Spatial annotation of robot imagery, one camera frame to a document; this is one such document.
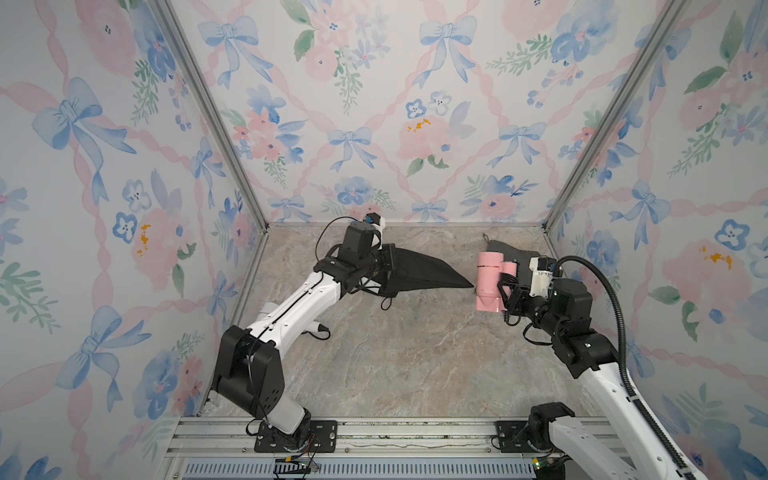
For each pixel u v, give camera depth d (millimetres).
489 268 768
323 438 743
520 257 1099
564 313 555
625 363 475
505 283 740
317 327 880
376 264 703
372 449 733
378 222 744
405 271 820
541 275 661
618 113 860
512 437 746
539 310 627
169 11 689
